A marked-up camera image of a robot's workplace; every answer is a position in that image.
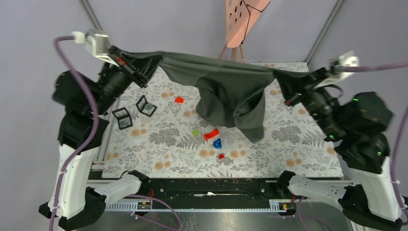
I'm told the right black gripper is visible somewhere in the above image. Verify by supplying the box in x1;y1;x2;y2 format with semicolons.
270;64;344;138

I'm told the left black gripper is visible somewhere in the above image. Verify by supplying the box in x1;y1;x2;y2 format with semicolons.
91;44;166;114

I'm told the dark grey t-shirt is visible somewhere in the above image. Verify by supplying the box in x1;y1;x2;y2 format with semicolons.
127;51;306;143

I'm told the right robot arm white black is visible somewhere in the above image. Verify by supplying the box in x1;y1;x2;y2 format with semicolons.
274;65;408;231

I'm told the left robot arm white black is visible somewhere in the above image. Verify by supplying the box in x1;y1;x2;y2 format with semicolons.
39;46;163;231

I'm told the red house-shaped toy block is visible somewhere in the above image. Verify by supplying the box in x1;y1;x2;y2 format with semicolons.
174;97;184;103

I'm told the green toy block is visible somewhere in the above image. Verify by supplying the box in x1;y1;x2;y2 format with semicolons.
192;128;202;137

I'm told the pink music stand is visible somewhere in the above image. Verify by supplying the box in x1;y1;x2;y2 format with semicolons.
218;0;270;63

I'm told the red curved toy block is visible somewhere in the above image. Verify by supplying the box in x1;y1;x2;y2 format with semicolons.
203;128;219;141

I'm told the blue D-shaped toy block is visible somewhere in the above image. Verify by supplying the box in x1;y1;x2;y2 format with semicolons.
213;138;222;149

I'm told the black frame display box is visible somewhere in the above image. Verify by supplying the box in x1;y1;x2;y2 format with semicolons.
136;95;158;117
112;107;133;130

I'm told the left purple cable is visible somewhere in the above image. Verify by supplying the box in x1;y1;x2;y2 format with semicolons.
48;36;100;231

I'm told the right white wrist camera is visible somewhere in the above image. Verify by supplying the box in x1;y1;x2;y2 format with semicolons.
315;51;359;89

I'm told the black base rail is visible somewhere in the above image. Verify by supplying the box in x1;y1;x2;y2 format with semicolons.
128;178;299;210

